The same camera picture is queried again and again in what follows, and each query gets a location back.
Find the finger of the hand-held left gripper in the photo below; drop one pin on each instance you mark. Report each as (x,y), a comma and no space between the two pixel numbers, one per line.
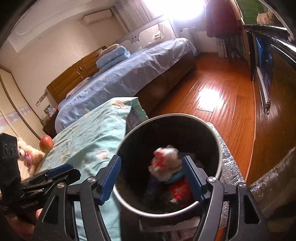
(69,179)
(60,169)

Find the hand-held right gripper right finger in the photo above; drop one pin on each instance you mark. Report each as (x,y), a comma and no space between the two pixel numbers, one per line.
(192,179)

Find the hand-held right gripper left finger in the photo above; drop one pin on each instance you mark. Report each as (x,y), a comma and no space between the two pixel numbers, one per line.
(110,179)

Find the white red plastic wrapper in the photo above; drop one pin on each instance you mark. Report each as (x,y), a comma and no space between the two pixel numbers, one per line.
(165,162)

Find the black round trash bin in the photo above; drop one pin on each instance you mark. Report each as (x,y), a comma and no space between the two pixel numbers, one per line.
(138,150)

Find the cream teddy bear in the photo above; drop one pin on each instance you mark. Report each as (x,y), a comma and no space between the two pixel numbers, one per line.
(30,155)

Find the red yellow apple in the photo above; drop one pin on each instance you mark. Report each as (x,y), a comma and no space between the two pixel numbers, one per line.
(46,144)

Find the dark wooden nightstand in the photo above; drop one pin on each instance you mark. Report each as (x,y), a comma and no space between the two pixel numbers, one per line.
(49,125)

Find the teal floral cloth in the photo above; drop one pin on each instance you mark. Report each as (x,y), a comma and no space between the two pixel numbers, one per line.
(92,129)

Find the white sliding wardrobe doors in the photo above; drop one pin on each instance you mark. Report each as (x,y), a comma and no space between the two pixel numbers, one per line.
(16,111)

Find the framed photo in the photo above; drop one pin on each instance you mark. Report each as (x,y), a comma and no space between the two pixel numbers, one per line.
(50,110)

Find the silver foil bag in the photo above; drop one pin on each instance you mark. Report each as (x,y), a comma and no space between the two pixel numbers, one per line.
(275,197)

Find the wooden headboard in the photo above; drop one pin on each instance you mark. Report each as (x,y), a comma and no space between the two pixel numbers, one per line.
(71,74)

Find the bed with blue sheet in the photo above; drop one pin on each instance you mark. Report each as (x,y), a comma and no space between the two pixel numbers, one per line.
(129,76)

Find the folded blue quilt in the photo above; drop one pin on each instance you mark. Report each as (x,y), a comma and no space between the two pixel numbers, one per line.
(113,56)

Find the grey pillow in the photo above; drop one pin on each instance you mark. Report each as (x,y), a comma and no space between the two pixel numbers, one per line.
(113,47)

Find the flat screen television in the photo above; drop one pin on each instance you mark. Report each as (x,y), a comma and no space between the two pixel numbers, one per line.
(262,67)

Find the grey patterned curtain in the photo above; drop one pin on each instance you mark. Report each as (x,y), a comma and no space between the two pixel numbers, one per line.
(229,46)

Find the white air conditioner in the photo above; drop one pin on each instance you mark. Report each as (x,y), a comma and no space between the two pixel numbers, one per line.
(97,16)

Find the dark red coat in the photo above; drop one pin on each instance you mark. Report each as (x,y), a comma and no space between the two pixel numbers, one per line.
(222,18)

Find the bright window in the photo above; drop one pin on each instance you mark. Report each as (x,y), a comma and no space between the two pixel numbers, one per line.
(173,9)

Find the brown plush toy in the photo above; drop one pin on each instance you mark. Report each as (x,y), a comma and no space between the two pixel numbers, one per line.
(268,17)

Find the green box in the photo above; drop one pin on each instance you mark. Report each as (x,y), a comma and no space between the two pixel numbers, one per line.
(249,9)

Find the grey bed guard rail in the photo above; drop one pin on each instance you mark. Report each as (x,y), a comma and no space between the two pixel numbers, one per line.
(148,30)

